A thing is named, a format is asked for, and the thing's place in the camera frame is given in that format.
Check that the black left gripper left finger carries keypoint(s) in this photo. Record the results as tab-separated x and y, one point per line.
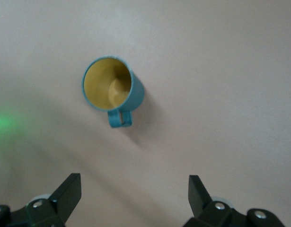
64	196

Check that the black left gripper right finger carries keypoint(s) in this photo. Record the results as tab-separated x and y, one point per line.
202	201

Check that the teal cup yellow inside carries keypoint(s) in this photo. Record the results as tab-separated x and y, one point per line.
105	85

